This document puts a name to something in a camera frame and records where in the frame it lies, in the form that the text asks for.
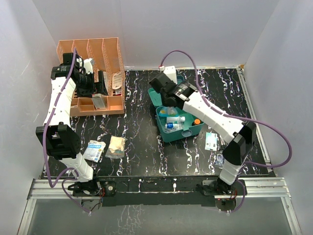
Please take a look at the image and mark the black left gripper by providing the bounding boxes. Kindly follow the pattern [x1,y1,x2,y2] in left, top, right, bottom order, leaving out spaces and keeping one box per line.
[77,71,108,98]

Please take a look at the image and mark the blue cotton swab bag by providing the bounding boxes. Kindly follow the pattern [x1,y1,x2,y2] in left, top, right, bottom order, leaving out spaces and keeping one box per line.
[158,107,179,117]

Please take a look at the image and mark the white disinfectant bottle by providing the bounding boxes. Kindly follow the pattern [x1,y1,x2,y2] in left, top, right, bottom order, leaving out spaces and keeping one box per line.
[166,116,185,123]

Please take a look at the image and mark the teal medicine kit box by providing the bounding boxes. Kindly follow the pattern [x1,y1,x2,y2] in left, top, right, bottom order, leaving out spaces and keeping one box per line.
[148,73,204,142]

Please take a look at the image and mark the brown bottle orange cap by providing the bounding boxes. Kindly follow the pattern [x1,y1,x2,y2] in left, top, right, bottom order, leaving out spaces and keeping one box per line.
[192,118,201,126]

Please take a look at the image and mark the small blue white bottle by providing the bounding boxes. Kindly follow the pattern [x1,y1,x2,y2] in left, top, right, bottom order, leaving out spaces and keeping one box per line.
[165,123,180,130]

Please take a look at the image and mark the clear bag with blue tube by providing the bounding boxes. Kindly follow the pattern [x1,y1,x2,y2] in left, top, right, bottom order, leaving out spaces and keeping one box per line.
[163,123,184,134]

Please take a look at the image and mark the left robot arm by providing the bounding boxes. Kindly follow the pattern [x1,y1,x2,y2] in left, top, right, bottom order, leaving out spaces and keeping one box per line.
[36,51,108,195]

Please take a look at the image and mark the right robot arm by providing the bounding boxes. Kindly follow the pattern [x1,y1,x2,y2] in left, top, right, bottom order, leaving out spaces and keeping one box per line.
[149,72,256,194]

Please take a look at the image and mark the white stapler box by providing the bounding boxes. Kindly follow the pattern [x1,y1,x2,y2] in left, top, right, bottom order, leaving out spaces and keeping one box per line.
[91,94,107,110]

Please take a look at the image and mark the white paper packet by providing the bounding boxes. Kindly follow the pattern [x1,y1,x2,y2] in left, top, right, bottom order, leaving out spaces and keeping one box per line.
[103,71,109,90]

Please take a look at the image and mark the peach plastic file organizer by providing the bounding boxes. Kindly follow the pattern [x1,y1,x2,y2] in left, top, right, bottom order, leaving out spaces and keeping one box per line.
[57,37,125,117]

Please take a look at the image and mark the teal white flat packet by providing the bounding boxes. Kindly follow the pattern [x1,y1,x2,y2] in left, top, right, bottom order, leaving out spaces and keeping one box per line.
[205,132,218,151]

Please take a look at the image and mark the white blue mask packet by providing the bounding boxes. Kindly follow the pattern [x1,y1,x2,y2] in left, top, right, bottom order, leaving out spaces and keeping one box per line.
[83,141,106,163]

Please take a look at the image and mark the beige gauze packet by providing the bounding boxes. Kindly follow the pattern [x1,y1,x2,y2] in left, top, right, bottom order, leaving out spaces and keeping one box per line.
[105,136,127,159]

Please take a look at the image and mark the clear small packet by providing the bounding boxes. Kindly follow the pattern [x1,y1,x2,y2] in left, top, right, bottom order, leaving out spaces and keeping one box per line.
[214,153,224,169]

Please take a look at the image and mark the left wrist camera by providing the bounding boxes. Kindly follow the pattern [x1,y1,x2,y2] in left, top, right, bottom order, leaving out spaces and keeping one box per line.
[76,57,94,74]

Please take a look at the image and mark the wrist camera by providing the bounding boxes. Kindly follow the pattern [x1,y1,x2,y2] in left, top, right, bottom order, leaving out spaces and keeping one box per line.
[159,66,178,84]
[76,57,94,74]

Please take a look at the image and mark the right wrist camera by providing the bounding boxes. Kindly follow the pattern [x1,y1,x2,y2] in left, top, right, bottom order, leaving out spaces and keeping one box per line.
[159,66,178,84]

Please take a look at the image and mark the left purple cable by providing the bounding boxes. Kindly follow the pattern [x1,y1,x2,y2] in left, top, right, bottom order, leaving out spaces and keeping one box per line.
[43,47,103,213]

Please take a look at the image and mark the purple cable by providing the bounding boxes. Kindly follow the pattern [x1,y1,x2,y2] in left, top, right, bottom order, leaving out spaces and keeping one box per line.
[161,50,293,213]
[43,47,103,213]

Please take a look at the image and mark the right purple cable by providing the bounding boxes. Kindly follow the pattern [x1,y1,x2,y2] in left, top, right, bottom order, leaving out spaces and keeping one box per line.
[161,50,293,213]

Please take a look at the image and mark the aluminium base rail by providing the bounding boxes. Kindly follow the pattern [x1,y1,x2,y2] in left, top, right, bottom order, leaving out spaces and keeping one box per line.
[18,176,301,235]

